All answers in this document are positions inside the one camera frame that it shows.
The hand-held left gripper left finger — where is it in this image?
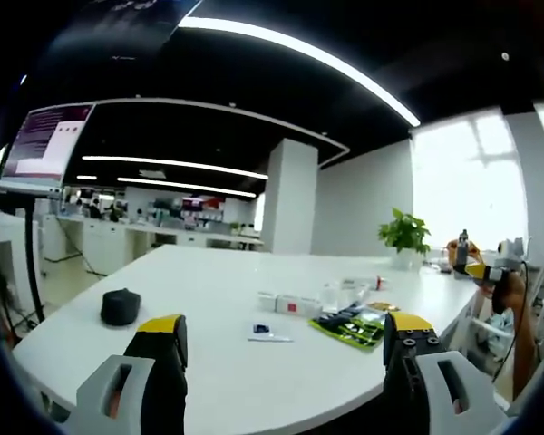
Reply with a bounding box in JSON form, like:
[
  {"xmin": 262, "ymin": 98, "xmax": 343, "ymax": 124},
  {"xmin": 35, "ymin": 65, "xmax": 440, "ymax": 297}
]
[{"xmin": 70, "ymin": 313, "xmax": 189, "ymax": 435}]

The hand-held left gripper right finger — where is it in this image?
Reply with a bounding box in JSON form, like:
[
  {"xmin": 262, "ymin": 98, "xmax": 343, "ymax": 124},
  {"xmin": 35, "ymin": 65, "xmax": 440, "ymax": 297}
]
[{"xmin": 382, "ymin": 311, "xmax": 511, "ymax": 435}]

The orange skincare pump bottle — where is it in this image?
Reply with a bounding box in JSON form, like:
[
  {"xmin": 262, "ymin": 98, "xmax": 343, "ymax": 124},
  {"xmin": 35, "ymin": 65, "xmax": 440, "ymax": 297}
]
[{"xmin": 447, "ymin": 228, "xmax": 481, "ymax": 278}]

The green black skincare packet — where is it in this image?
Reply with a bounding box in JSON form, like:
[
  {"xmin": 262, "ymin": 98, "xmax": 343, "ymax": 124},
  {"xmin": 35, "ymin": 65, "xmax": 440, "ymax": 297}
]
[{"xmin": 308, "ymin": 311, "xmax": 387, "ymax": 352}]

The silver blue skincare packet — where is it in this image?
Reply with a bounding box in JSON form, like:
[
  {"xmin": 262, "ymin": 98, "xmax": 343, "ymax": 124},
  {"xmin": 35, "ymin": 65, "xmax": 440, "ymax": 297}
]
[{"xmin": 338, "ymin": 300, "xmax": 374, "ymax": 319}]

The clear skincare bottle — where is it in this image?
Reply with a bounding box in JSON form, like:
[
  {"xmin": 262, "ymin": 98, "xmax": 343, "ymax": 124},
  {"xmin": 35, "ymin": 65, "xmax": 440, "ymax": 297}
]
[{"xmin": 321, "ymin": 282, "xmax": 342, "ymax": 314}]

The blue white skincare sachet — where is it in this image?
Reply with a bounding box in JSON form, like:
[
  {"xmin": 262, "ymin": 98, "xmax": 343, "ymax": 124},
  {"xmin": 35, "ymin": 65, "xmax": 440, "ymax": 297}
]
[{"xmin": 247, "ymin": 321, "xmax": 296, "ymax": 343}]

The white skincare box red label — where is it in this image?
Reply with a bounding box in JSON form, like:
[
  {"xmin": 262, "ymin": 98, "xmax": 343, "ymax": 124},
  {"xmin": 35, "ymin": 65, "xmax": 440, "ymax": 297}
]
[{"xmin": 275, "ymin": 293, "xmax": 324, "ymax": 316}]

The small white skincare box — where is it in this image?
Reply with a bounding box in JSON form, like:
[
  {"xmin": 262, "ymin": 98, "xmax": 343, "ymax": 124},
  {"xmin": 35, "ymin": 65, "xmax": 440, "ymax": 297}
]
[{"xmin": 257, "ymin": 291, "xmax": 280, "ymax": 313}]

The person's right hand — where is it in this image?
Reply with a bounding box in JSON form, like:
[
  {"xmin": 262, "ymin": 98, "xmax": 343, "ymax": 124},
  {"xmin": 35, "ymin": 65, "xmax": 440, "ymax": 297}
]
[{"xmin": 491, "ymin": 272, "xmax": 527, "ymax": 316}]

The green potted plant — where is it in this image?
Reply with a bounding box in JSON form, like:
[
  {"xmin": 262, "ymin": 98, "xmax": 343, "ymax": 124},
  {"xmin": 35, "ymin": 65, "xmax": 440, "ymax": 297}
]
[{"xmin": 377, "ymin": 207, "xmax": 432, "ymax": 271}]

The black soft pouch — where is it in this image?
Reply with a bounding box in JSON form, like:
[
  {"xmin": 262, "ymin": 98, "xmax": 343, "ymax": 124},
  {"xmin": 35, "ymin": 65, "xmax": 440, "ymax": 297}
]
[{"xmin": 100, "ymin": 287, "xmax": 143, "ymax": 328}]

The bright window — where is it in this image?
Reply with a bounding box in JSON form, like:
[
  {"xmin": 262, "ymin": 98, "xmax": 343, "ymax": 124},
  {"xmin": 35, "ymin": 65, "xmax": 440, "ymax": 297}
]
[{"xmin": 411, "ymin": 102, "xmax": 544, "ymax": 260}]

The row of white office desks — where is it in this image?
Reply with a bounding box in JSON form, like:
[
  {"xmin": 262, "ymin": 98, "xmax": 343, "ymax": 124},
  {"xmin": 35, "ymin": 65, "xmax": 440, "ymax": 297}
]
[{"xmin": 39, "ymin": 211, "xmax": 265, "ymax": 276}]

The computer monitor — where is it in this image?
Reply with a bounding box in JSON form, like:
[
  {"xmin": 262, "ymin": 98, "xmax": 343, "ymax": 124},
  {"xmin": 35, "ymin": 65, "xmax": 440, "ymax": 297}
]
[{"xmin": 0, "ymin": 102, "xmax": 95, "ymax": 193}]

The long ceiling light strip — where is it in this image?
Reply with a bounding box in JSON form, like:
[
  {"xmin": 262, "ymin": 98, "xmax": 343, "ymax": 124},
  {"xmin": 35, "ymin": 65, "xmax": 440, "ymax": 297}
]
[{"xmin": 176, "ymin": 15, "xmax": 423, "ymax": 129}]

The black cable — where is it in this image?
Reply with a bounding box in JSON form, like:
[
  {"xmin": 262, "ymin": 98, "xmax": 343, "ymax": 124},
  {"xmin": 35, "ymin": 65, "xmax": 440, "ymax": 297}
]
[{"xmin": 491, "ymin": 260, "xmax": 529, "ymax": 385}]

